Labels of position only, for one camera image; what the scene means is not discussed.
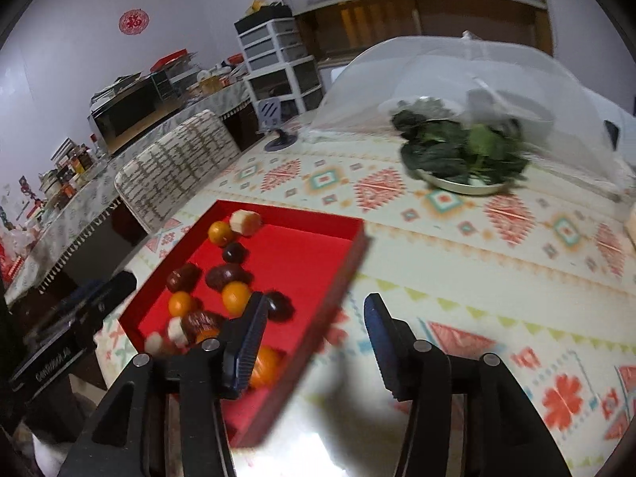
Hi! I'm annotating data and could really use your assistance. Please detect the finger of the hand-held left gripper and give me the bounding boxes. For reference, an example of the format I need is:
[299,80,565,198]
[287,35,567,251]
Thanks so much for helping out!
[37,272,137,341]

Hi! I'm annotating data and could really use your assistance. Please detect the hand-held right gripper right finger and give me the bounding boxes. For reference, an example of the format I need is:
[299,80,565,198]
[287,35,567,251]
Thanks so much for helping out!
[364,293,572,477]

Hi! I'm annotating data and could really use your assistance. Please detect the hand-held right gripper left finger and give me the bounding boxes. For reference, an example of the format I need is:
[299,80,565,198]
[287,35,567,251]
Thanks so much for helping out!
[57,292,266,477]

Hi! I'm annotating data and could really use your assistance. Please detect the orange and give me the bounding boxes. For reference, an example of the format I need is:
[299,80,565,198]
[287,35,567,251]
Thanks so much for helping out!
[207,221,235,246]
[221,281,252,315]
[248,345,286,391]
[168,291,196,317]

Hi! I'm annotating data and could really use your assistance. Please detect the red tray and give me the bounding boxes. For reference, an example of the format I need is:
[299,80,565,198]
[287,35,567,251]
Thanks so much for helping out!
[119,200,371,448]

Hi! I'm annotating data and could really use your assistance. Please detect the cloth-covered side table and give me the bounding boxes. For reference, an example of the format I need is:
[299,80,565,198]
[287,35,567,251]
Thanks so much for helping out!
[5,79,252,304]

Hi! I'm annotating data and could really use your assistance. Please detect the patterned tablecloth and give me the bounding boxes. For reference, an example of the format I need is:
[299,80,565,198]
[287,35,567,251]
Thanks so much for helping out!
[94,124,636,477]

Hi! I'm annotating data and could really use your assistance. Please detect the group of spice bottles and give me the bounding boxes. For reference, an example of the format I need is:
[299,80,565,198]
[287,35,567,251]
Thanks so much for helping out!
[40,139,107,200]

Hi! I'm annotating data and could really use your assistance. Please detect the white plate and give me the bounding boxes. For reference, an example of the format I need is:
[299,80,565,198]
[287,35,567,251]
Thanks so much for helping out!
[412,166,512,196]

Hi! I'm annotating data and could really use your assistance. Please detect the microwave oven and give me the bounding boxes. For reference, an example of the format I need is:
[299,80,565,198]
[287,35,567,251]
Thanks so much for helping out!
[88,77,172,152]

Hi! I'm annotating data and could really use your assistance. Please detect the spinach leaves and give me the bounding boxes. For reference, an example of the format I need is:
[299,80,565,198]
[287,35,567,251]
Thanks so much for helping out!
[390,97,530,187]

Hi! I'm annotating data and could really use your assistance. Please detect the small desk fan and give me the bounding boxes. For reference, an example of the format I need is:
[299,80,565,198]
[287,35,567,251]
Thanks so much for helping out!
[256,99,299,152]

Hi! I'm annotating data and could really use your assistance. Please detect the white mesh food cover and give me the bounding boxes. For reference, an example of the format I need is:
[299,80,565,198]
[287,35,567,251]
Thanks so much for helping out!
[303,35,636,209]

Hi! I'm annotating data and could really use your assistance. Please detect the plastic drawer cabinet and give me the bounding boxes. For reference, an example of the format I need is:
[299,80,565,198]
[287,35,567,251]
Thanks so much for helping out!
[235,5,324,115]

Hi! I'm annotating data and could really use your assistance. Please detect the red wall decoration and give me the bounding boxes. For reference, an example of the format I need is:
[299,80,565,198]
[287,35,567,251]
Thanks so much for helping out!
[118,8,150,35]

